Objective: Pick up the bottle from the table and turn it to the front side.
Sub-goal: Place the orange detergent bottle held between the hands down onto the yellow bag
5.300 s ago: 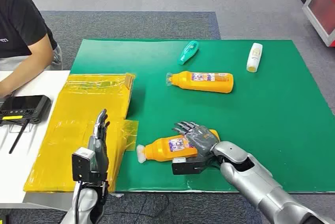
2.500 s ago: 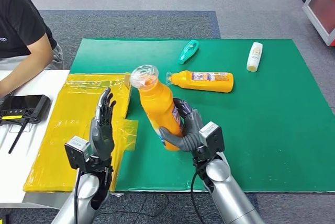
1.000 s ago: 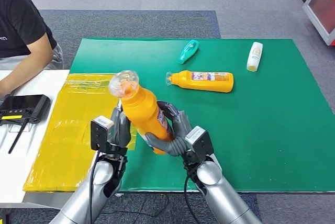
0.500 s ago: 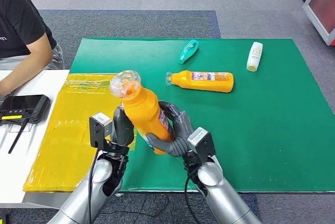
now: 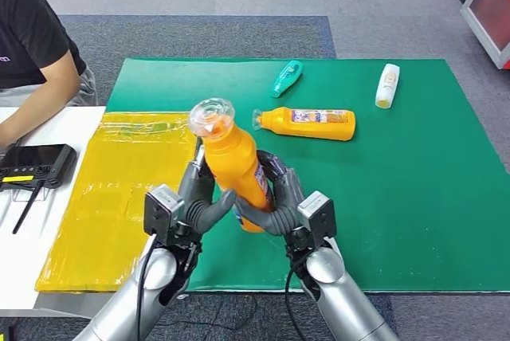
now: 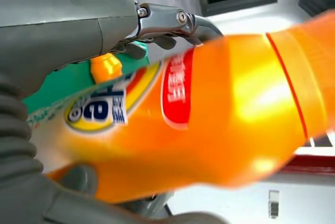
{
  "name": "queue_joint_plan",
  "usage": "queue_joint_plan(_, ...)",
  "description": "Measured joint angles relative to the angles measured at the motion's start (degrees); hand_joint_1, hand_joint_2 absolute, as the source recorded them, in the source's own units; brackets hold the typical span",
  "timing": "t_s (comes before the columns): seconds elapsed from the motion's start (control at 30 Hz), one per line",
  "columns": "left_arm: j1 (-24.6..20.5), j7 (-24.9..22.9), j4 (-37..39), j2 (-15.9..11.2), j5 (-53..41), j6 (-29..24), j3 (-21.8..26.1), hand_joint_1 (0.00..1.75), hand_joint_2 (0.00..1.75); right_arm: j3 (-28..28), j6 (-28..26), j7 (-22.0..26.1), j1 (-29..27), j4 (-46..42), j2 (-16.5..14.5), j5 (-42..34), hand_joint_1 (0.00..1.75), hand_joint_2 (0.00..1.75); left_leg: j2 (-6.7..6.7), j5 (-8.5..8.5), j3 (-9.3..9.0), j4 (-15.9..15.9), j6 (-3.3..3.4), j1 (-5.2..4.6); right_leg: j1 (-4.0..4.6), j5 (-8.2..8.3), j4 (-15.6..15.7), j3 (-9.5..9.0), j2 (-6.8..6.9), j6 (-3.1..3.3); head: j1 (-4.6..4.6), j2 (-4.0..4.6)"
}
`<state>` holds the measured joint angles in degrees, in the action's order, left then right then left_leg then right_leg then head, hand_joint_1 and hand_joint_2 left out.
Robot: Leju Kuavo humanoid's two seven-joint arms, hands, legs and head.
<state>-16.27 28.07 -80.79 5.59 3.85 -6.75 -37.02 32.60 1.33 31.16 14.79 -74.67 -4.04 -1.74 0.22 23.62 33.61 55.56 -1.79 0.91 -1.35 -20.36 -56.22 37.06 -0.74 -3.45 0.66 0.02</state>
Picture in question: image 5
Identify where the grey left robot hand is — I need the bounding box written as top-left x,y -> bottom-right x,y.
177,138 -> 238,237

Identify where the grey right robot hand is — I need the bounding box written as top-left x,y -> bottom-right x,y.
235,149 -> 306,237

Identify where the orange bottle with clear cap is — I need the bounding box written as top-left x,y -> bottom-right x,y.
187,97 -> 275,234
251,107 -> 357,143

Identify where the teal plastic bottle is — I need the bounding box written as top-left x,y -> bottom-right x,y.
271,60 -> 304,99

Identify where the white plastic bottle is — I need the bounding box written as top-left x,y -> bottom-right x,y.
375,63 -> 401,110

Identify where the yellow taped flat box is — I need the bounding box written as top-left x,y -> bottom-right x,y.
35,112 -> 201,294

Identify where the green table mat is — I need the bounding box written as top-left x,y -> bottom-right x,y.
106,57 -> 510,294

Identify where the black controller with antenna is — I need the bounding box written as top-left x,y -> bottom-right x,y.
0,143 -> 78,236

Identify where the white table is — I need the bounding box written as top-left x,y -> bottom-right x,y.
0,106 -> 106,312

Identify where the red and white cabinet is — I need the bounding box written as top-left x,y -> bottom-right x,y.
461,0 -> 510,70

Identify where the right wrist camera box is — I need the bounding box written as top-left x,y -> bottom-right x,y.
297,190 -> 337,248

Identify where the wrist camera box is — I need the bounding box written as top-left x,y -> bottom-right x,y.
297,190 -> 337,248
143,184 -> 186,247

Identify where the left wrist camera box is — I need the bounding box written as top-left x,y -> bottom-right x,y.
143,184 -> 186,247

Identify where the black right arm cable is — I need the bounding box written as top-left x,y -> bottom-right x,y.
284,253 -> 316,341

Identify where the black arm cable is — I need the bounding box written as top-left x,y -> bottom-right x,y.
135,234 -> 158,341
284,253 -> 316,341

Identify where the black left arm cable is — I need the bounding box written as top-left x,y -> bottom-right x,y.
135,234 -> 158,341

